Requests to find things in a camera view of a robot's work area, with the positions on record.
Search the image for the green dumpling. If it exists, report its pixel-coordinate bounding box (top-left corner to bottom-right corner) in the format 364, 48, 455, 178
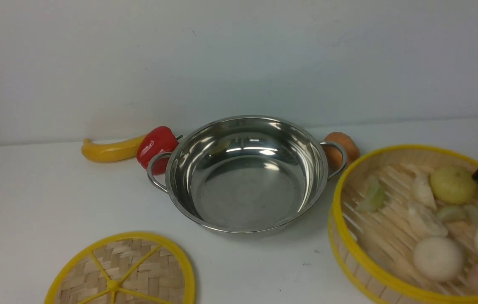
463, 204, 478, 227
435, 205, 467, 223
356, 175, 386, 212

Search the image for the yellow banana-shaped squash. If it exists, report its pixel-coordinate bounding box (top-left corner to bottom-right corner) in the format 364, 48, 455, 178
81, 135, 145, 163

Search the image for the stainless steel two-handled pot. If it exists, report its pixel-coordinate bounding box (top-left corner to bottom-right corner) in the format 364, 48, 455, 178
146, 115, 348, 234

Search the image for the green dumpling left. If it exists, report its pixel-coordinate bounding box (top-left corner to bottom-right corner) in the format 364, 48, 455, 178
356, 175, 386, 212

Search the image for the white dumpling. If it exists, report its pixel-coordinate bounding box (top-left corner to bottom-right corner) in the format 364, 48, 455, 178
411, 174, 437, 210
407, 201, 449, 237

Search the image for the green dumpling centre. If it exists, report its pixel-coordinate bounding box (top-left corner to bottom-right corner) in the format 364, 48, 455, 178
435, 205, 467, 223

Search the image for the orange round fruit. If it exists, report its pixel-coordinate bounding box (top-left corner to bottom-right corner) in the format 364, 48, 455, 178
323, 132, 361, 169

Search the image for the red bell pepper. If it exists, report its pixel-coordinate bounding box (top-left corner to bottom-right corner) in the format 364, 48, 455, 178
136, 126, 179, 169

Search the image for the yellow rimmed bamboo steamer basket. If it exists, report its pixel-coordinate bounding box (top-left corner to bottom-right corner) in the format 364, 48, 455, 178
328, 144, 478, 304

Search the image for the white dumpling upper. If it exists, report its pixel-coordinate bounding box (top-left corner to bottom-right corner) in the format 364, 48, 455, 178
411, 174, 437, 210

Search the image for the green dumpling right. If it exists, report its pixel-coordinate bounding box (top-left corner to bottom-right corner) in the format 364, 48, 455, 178
463, 204, 478, 227

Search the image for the white dumpling centre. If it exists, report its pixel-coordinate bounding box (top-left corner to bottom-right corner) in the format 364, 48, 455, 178
407, 201, 449, 237

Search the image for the yellow-green round bun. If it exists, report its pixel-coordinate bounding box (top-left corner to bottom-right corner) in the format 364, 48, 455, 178
429, 166, 478, 205

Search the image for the yellow woven bamboo steamer lid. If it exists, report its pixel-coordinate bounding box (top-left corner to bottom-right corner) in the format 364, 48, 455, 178
44, 231, 197, 304

